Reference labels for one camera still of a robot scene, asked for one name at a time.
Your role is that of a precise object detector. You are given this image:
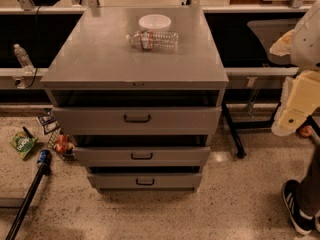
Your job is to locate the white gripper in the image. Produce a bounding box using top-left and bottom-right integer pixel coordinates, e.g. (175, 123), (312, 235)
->
(269, 29), (320, 136)

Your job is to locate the grey top drawer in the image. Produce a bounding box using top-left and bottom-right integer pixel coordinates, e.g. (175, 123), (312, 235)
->
(53, 107), (221, 135)

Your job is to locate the grey drawer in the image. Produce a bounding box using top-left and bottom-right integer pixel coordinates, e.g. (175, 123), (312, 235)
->
(88, 173), (202, 189)
(75, 147), (210, 167)
(53, 107), (221, 135)

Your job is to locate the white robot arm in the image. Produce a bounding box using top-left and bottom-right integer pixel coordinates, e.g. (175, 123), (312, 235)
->
(269, 1), (320, 136)

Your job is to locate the grey metal drawer cabinet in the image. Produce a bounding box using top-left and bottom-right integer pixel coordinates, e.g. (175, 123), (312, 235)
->
(41, 7), (228, 177)

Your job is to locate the grey middle drawer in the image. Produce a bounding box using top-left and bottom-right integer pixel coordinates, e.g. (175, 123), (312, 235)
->
(75, 147), (210, 167)

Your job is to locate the grey bottom drawer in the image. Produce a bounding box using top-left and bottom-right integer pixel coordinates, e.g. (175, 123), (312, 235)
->
(88, 173), (202, 189)

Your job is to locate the grey chair seat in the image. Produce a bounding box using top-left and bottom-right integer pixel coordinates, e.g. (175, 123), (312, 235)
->
(247, 18), (299, 65)

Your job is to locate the black table leg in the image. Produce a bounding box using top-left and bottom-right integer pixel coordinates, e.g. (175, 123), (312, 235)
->
(222, 103), (246, 159)

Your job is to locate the dark trouser leg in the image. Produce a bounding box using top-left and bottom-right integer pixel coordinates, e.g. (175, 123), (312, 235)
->
(297, 146), (320, 217)

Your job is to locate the white bowl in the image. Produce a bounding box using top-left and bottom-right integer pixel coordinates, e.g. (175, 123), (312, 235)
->
(138, 14), (171, 31)

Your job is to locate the clear plastic bottle lying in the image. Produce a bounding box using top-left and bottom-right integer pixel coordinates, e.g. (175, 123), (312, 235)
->
(126, 30), (179, 52)

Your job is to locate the black white sneaker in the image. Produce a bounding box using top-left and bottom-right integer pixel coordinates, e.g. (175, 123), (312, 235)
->
(282, 180), (314, 235)

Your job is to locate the orange snack bag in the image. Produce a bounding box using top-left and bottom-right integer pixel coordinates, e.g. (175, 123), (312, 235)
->
(54, 135), (74, 154)

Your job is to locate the black white chip bag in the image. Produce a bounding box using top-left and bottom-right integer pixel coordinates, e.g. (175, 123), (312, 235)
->
(38, 116), (59, 135)

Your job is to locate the black pole blue tape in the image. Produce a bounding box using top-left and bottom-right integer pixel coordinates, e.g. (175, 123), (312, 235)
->
(5, 149), (52, 240)

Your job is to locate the small upright water bottle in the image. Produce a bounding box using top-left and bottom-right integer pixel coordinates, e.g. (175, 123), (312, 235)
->
(14, 44), (35, 75)

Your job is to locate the green snack bag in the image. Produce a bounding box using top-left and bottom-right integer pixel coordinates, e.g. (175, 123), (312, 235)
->
(10, 132), (37, 159)

